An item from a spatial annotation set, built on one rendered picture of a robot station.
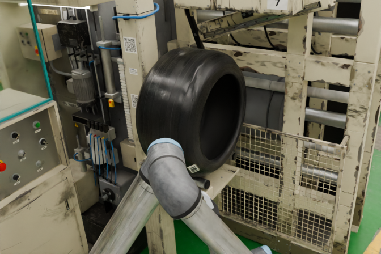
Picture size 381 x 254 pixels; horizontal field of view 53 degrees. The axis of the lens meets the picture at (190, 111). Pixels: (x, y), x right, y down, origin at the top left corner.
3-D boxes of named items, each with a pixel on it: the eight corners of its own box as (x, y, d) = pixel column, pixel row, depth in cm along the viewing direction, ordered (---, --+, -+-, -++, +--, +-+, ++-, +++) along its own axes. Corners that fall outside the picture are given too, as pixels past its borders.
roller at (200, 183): (148, 160, 194) (153, 161, 198) (145, 169, 194) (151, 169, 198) (207, 180, 176) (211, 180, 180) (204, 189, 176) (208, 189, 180)
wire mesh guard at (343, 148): (195, 204, 258) (189, 111, 229) (197, 203, 260) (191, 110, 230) (330, 255, 212) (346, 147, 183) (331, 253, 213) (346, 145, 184)
